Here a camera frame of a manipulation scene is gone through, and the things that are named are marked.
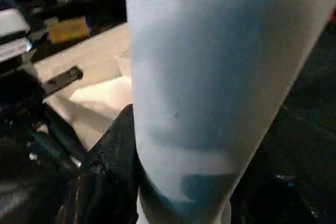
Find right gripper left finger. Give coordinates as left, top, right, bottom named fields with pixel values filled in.
left=57, top=103, right=143, bottom=224

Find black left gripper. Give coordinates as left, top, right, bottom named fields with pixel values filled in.
left=0, top=72, right=87, bottom=177

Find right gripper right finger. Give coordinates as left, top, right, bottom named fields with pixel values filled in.
left=231, top=116, right=336, bottom=224

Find white plastic table top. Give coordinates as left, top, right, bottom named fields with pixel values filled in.
left=34, top=22, right=134, bottom=148

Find white plastic table leg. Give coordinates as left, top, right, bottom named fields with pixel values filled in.
left=123, top=0, right=336, bottom=224

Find yellow box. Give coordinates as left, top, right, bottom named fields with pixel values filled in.
left=49, top=16, right=91, bottom=45

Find black plastic mat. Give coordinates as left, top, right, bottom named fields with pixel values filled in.
left=0, top=4, right=336, bottom=224

